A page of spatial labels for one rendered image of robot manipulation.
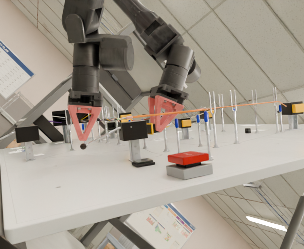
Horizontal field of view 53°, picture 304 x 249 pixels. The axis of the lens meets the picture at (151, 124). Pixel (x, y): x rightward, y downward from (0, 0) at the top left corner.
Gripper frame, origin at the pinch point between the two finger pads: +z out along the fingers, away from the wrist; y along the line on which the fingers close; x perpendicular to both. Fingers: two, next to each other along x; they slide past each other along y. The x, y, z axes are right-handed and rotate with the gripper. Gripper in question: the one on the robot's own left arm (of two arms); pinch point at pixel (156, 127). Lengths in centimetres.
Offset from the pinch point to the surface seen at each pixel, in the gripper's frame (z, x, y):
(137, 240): 41, -23, 49
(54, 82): -76, 56, 762
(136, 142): 4.8, 3.9, -1.3
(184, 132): -3.6, -18.6, 27.5
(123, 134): 4.0, 7.6, -2.5
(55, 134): 14, 19, 99
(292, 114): -19, -45, 12
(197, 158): 4.2, -0.4, -23.7
